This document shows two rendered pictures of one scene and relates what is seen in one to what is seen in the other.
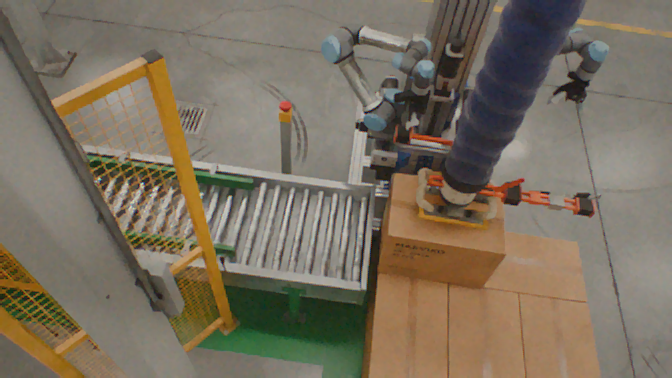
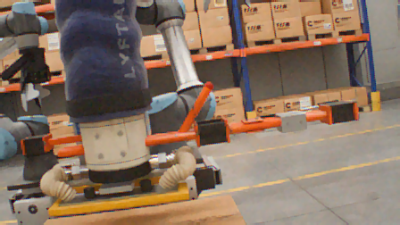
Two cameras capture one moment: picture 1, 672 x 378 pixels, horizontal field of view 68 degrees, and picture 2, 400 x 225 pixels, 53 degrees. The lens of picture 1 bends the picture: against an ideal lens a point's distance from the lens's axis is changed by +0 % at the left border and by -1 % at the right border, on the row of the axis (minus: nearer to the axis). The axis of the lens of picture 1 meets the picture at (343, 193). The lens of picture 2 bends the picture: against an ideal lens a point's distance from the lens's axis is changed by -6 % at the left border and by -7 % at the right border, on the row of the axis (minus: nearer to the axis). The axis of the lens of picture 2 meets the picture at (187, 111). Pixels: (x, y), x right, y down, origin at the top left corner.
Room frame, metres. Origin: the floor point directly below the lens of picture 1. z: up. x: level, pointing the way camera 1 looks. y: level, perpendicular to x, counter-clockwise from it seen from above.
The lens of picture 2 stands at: (0.40, -0.68, 1.35)
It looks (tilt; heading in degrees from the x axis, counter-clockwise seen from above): 5 degrees down; 356
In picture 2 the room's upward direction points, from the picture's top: 8 degrees counter-clockwise
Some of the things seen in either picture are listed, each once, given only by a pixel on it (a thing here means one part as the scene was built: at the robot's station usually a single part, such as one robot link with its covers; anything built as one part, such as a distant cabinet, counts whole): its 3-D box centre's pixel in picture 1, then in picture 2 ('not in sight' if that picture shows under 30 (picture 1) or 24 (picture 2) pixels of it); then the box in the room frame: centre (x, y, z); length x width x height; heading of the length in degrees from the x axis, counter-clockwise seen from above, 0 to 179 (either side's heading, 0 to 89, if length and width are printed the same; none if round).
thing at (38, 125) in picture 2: (392, 103); (33, 132); (1.97, -0.20, 1.20); 0.13 x 0.12 x 0.14; 150
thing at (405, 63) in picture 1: (407, 62); (9, 26); (1.84, -0.21, 1.59); 0.11 x 0.11 x 0.08; 60
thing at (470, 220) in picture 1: (453, 213); (118, 194); (1.41, -0.55, 1.08); 0.34 x 0.10 x 0.05; 88
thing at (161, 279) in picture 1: (142, 285); not in sight; (0.60, 0.57, 1.62); 0.20 x 0.05 x 0.30; 90
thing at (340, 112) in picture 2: (583, 207); (337, 112); (1.47, -1.15, 1.18); 0.08 x 0.07 x 0.05; 88
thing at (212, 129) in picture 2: (511, 193); (211, 131); (1.49, -0.80, 1.18); 0.10 x 0.08 x 0.06; 178
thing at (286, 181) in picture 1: (188, 172); not in sight; (1.84, 0.99, 0.50); 2.31 x 0.05 x 0.19; 90
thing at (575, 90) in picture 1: (577, 87); not in sight; (1.75, -0.95, 1.66); 0.09 x 0.08 x 0.12; 0
